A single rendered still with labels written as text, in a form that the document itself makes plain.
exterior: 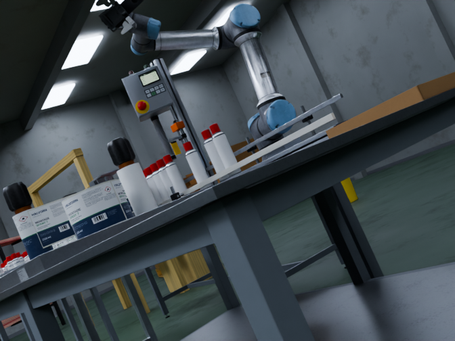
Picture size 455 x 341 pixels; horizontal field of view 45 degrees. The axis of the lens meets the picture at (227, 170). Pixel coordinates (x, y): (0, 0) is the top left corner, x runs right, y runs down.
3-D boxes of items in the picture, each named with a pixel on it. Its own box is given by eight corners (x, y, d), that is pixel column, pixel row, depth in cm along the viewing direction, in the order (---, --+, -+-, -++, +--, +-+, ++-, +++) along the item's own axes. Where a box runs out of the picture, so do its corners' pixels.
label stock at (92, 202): (66, 247, 179) (49, 208, 180) (107, 232, 197) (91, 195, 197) (107, 228, 169) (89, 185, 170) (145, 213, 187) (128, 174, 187)
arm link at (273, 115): (288, 136, 219) (244, 15, 228) (303, 124, 205) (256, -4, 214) (262, 143, 215) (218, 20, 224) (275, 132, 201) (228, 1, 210)
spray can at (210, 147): (217, 183, 206) (196, 134, 207) (227, 179, 209) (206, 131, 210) (225, 179, 202) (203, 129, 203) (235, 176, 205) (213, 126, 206)
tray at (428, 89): (331, 144, 150) (325, 131, 150) (379, 124, 167) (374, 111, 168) (424, 100, 128) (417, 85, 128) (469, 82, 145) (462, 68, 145)
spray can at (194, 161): (198, 193, 216) (178, 146, 217) (208, 189, 219) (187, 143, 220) (206, 189, 212) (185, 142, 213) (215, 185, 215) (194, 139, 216)
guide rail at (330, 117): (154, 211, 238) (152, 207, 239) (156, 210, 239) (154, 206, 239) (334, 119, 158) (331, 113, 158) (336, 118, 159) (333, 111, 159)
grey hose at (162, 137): (167, 162, 243) (148, 119, 244) (173, 160, 245) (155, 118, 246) (171, 159, 240) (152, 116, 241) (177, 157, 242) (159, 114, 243)
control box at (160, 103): (140, 122, 243) (123, 84, 244) (175, 107, 244) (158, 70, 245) (138, 118, 232) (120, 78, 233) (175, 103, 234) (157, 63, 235)
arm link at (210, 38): (239, 30, 238) (127, 35, 223) (246, 17, 228) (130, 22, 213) (244, 55, 236) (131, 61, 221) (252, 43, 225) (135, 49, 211)
